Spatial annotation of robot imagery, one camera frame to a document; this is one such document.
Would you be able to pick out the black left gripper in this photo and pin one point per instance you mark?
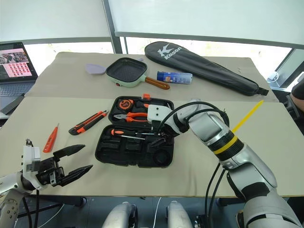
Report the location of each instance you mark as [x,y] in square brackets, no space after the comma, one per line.
[48,172]

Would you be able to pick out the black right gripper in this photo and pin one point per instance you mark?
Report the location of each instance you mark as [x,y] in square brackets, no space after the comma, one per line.
[164,134]

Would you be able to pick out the orange voltage tester pen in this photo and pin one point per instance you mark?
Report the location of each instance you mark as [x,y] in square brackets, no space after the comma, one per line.
[50,140]

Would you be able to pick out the black plastic tool case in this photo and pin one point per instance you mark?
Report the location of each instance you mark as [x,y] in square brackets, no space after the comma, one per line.
[123,152]

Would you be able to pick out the orange black utility knife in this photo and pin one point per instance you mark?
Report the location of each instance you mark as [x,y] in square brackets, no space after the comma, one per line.
[88,124]

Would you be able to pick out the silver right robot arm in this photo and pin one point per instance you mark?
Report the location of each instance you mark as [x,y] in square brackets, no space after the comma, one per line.
[237,154]

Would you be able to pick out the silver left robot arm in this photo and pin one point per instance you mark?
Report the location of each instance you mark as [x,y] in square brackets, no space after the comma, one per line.
[9,184]

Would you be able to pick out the orange black screwdriver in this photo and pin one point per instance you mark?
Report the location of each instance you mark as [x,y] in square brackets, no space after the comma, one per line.
[118,132]

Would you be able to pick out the orange black tape measure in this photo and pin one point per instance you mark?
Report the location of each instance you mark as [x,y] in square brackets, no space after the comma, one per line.
[126,104]

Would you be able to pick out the silver rounded robot leg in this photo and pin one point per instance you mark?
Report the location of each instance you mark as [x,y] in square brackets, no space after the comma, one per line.
[120,216]
[178,215]

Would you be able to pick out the green square frying pan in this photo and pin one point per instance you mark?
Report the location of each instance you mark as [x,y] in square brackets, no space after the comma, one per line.
[126,71]

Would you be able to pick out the black racket bag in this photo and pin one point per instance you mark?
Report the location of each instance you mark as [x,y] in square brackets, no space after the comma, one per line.
[197,65]

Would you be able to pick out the purple silicone spatula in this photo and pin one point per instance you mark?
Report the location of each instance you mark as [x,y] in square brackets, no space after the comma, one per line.
[93,69]

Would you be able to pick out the open laptop computer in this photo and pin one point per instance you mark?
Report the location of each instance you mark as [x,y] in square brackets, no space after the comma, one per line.
[14,69]

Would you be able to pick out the white roller blind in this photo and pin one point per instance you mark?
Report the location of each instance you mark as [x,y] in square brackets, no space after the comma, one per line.
[52,16]
[209,16]

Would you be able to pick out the seated person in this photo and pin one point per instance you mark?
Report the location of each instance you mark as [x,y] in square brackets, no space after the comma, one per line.
[298,95]

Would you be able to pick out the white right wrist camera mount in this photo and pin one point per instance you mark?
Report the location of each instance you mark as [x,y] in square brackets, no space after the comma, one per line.
[158,112]

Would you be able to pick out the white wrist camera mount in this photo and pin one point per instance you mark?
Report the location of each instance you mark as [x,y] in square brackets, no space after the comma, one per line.
[158,112]
[29,156]

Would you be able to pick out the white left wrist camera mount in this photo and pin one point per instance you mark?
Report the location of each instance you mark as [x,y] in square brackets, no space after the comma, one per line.
[29,156]

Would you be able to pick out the dark window frame post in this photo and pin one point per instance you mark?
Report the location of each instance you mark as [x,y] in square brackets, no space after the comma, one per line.
[114,28]

